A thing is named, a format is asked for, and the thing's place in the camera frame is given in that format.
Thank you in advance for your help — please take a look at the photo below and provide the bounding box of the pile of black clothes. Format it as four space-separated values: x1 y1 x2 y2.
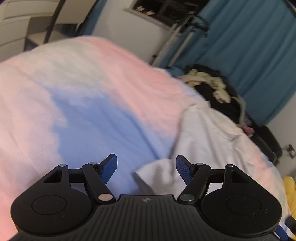
179 64 255 131

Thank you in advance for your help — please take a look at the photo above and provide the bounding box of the narrow blue curtain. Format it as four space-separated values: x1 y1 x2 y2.
77 0 105 36

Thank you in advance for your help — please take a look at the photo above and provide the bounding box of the dark window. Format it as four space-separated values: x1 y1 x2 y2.
124 0 200 26

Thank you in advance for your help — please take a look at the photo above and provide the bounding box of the white garment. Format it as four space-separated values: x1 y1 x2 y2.
134 101 253 195

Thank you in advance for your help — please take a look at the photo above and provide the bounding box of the black pole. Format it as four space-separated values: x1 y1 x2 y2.
43 0 67 45

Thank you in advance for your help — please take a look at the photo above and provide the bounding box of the black sofa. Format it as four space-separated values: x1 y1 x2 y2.
250 125 283 165

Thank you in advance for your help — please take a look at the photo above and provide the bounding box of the garment steamer stand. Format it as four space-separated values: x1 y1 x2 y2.
151 13 208 68

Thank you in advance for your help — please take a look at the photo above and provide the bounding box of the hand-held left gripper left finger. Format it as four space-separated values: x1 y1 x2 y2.
42 153 118 205

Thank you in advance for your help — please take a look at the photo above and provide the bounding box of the pastel tie-dye blanket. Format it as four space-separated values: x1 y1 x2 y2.
0 36 292 241

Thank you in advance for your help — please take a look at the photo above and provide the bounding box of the wide blue curtain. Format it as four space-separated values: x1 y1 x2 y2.
162 0 296 126

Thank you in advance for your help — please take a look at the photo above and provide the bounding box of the cream ruffled knit garment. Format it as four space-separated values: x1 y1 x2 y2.
181 69 232 104

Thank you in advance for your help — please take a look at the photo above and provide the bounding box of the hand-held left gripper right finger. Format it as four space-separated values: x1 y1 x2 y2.
176 155 254 205

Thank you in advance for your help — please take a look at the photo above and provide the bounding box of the yellow pillow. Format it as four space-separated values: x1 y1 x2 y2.
282 176 296 224

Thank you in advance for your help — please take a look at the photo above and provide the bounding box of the wall socket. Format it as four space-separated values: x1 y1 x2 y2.
286 144 296 159

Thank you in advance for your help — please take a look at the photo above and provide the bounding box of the white cabinet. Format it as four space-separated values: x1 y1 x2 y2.
0 0 82 63

